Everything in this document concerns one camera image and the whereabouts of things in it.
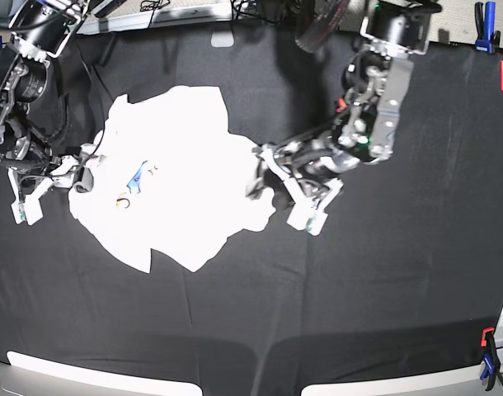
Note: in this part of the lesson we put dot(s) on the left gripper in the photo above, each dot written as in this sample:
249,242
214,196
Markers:
300,167

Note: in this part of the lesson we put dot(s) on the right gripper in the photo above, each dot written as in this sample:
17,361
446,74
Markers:
27,170

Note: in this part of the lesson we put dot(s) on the white t-shirt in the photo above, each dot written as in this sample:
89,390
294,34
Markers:
170,177

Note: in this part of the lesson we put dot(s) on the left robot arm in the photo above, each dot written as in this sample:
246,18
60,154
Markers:
376,81

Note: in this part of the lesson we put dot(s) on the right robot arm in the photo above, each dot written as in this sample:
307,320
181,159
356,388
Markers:
40,31

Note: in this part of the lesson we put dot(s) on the dark box top left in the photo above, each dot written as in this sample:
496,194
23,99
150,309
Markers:
103,8

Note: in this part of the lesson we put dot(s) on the black table cloth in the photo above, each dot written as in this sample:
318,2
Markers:
405,275

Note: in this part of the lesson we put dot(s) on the blue clamp top right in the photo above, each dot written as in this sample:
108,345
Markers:
487,37

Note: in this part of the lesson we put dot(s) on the blue red clamp bottom right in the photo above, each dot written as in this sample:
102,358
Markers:
489,365

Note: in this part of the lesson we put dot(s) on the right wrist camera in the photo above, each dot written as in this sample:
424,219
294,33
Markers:
27,208

